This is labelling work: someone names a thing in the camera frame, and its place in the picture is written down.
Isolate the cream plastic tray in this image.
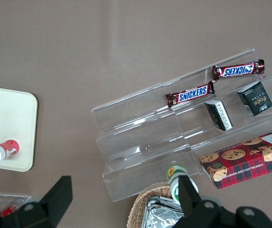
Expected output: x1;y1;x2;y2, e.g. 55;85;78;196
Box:
0;85;39;172

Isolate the red cola bottle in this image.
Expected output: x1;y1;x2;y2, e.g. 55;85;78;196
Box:
0;201;20;217

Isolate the green lid white bottle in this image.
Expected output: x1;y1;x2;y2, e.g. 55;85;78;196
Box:
166;165;199;206

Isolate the small black carton box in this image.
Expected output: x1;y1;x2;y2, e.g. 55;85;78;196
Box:
204;99;233;132
237;80;272;117

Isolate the clear acrylic step shelf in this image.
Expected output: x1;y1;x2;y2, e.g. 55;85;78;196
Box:
90;48;272;203

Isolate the red yogurt bottle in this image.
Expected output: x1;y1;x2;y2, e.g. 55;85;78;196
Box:
0;139;20;166

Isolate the Snickers chocolate bar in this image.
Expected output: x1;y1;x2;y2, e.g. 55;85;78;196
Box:
165;81;216;108
212;59;265;82

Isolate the clear acrylic bottle rack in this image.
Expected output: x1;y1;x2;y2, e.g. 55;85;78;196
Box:
0;192;32;216

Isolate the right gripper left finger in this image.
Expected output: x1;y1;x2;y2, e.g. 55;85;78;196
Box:
0;175;74;228

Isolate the oval tan wicker basket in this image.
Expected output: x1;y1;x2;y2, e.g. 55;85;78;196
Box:
126;182;187;228

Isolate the red tartan cookie box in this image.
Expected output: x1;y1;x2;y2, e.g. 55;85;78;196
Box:
199;126;272;190

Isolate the aluminium foil container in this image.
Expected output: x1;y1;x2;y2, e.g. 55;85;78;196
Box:
145;195;187;228

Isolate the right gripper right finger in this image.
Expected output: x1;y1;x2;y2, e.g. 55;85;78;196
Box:
177;175;272;228

